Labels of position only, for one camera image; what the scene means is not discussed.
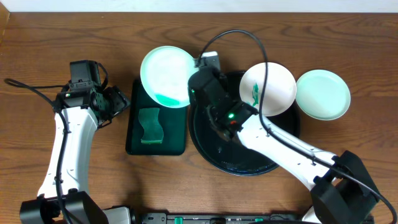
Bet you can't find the green scrubbing sponge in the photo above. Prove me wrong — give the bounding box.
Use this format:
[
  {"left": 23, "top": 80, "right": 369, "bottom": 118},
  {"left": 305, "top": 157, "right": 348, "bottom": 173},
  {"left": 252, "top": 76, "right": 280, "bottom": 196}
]
[{"left": 138, "top": 108, "right": 164, "bottom": 144}]

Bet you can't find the pale green plate front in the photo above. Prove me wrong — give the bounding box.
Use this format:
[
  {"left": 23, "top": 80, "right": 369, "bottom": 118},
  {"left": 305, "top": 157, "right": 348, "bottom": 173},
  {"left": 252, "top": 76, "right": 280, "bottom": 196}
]
[{"left": 140, "top": 46, "right": 198, "bottom": 108}]

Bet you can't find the pale green plate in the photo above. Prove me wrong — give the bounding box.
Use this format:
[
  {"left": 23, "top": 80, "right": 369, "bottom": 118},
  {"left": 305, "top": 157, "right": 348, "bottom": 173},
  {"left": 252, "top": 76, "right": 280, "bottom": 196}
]
[
  {"left": 140, "top": 46, "right": 198, "bottom": 108},
  {"left": 295, "top": 69, "right": 351, "bottom": 121}
]

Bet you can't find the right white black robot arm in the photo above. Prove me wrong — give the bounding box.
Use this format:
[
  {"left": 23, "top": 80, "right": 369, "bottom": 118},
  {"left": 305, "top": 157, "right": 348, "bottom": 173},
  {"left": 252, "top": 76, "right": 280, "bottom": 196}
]
[{"left": 188, "top": 62, "right": 381, "bottom": 223}]

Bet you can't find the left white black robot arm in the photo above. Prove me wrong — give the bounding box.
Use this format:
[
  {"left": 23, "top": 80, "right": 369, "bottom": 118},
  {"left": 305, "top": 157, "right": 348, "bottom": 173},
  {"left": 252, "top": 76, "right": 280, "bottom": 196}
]
[{"left": 19, "top": 86, "right": 131, "bottom": 223}]

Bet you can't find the black rectangular water tray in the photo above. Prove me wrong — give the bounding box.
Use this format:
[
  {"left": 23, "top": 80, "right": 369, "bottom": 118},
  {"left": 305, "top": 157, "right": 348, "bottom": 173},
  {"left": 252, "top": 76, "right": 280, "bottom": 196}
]
[{"left": 126, "top": 80, "right": 187, "bottom": 156}]

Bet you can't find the round black serving tray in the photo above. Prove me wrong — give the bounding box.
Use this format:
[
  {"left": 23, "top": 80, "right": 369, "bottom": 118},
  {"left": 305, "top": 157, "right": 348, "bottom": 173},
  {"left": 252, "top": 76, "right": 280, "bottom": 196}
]
[{"left": 188, "top": 71, "right": 300, "bottom": 176}]

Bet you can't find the white plate green stain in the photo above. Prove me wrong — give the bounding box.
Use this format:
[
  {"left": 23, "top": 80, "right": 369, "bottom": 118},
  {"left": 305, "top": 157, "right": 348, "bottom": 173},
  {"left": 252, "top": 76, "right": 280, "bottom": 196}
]
[{"left": 239, "top": 62, "right": 297, "bottom": 116}]

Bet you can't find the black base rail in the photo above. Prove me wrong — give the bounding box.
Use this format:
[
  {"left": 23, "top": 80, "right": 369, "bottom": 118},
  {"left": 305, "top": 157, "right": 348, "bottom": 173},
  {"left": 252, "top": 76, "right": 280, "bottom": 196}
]
[{"left": 102, "top": 211, "right": 376, "bottom": 224}]

